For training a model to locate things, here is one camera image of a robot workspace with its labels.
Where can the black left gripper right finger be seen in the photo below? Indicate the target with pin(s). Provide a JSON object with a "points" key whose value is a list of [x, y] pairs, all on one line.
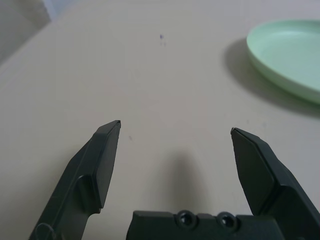
{"points": [[265, 180]]}

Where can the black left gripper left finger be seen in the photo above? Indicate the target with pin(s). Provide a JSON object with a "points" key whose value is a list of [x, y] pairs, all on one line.
{"points": [[82, 175]]}

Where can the light green round plate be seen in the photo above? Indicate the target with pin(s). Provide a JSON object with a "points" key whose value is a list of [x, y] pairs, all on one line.
{"points": [[290, 55]]}

